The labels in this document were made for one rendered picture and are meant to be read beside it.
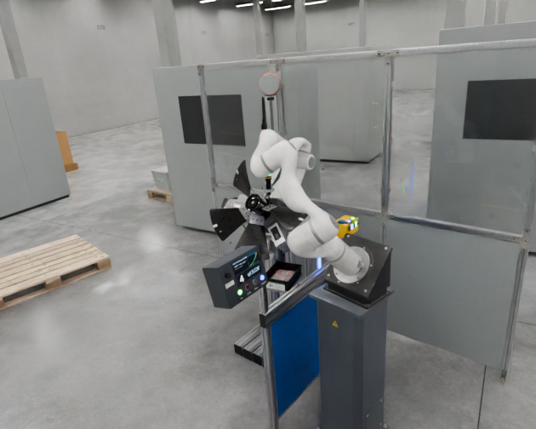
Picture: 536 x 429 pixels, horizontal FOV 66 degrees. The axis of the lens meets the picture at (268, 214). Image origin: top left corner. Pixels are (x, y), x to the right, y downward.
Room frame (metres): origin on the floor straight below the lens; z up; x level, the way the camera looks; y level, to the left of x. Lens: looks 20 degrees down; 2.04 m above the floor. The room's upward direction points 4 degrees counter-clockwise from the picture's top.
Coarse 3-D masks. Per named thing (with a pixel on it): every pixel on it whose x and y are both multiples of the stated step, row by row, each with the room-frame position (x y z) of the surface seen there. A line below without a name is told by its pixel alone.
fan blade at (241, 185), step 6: (240, 168) 2.71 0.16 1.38; (246, 168) 2.64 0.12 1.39; (240, 174) 2.69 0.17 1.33; (246, 174) 2.62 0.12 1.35; (234, 180) 2.76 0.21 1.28; (240, 180) 2.68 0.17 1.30; (246, 180) 2.60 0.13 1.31; (240, 186) 2.69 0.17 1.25; (246, 186) 2.60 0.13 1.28; (246, 192) 2.61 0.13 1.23
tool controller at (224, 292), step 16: (224, 256) 1.67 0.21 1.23; (240, 256) 1.62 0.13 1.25; (256, 256) 1.68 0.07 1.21; (208, 272) 1.56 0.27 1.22; (224, 272) 1.53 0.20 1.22; (240, 272) 1.59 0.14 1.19; (256, 272) 1.65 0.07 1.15; (208, 288) 1.57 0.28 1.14; (224, 288) 1.51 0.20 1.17; (240, 288) 1.56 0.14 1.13; (256, 288) 1.62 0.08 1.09; (224, 304) 1.51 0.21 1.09
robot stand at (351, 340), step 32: (320, 288) 1.84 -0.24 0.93; (320, 320) 1.76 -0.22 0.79; (352, 320) 1.62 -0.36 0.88; (384, 320) 1.74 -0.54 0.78; (320, 352) 1.77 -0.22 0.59; (352, 352) 1.62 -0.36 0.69; (384, 352) 1.75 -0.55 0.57; (320, 384) 1.78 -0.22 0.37; (352, 384) 1.62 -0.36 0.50; (384, 384) 1.76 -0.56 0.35; (352, 416) 1.62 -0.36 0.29
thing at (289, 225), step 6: (270, 210) 2.35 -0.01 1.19; (276, 210) 2.35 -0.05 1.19; (282, 210) 2.34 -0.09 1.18; (288, 210) 2.34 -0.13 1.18; (276, 216) 2.29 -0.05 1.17; (282, 216) 2.28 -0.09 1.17; (288, 216) 2.27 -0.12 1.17; (294, 216) 2.27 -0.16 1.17; (300, 216) 2.26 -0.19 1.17; (306, 216) 2.25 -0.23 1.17; (282, 222) 2.23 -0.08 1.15; (288, 222) 2.23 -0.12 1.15; (294, 222) 2.22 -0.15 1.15; (300, 222) 2.21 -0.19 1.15; (288, 228) 2.19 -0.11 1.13
